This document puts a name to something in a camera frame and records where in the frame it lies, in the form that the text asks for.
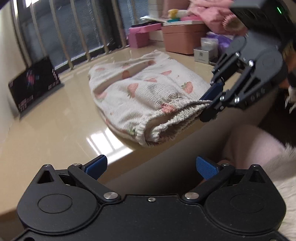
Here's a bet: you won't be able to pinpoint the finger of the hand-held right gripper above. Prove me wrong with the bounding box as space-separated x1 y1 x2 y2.
200 59 271 122
199 50 245 101

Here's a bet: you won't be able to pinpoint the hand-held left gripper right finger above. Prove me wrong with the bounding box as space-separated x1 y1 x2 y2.
183 155 266 204

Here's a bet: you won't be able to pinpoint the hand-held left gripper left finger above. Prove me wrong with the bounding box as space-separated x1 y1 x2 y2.
37 155 121 205

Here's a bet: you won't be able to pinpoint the white strawberry print pants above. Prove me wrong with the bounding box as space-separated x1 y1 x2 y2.
88 50 212 146

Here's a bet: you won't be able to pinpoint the small white printed box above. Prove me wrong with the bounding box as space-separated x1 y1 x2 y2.
193 47 219 65

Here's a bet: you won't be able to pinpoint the purple plastic packet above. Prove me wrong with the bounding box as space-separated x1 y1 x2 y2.
207 31 233 54

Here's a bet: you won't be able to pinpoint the person's pale pink garment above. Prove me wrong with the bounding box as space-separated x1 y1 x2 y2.
222 125 296 241

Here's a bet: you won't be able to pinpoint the clear white small box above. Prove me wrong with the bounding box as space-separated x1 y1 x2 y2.
200 37 219 50

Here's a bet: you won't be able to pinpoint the dusty pink storage box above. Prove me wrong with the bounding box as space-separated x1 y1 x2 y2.
162 21 209 55

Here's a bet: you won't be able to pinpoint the white low box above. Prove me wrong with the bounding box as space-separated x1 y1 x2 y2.
149 30 164 42

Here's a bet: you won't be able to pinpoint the yellow and white plush toy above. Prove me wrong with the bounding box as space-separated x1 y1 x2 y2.
168 9 193 19

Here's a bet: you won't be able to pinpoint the hot pink cube box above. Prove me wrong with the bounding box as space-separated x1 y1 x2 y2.
129 32 150 48

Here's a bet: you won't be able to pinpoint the hot pink flat box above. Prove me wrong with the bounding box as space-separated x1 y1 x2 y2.
128 23 162 34

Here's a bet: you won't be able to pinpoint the clear plastic wrapper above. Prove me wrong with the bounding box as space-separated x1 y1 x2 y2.
139 16 163 24

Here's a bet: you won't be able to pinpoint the stack of white boxes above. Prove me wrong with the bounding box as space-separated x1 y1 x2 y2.
149 0 168 19

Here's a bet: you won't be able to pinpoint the tablet with dark keyboard cover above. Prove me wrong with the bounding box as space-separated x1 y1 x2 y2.
8 56 65 120

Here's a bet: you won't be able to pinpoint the metal window guard bars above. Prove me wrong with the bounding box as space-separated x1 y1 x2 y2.
9 0 130 70

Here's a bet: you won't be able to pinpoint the grey window blinds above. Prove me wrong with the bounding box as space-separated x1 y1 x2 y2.
21 0 148 67

